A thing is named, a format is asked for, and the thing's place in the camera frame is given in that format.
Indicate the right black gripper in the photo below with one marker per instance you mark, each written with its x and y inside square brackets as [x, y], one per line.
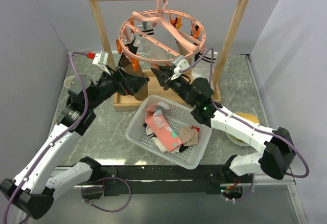
[162, 75]

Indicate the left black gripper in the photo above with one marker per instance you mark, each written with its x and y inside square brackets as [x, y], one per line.
[120, 79]

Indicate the white plastic basket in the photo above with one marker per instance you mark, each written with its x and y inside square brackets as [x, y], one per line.
[177, 116]

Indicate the pink round clip hanger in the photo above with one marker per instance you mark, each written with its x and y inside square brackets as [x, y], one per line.
[169, 26]

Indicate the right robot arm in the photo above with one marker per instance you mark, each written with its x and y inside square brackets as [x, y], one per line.
[274, 147]

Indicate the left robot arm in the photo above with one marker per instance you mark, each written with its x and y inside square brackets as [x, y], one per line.
[34, 190]

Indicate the pile of socks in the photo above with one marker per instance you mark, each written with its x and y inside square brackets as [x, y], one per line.
[163, 135]

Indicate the light blue mug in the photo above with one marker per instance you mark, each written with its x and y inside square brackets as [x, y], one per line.
[68, 81]

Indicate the yellow bowl on plate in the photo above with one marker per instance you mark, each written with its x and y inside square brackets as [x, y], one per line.
[241, 138]

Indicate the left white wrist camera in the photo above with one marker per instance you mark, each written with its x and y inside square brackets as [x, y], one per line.
[100, 60]

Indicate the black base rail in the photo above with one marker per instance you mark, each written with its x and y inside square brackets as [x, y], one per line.
[151, 179]

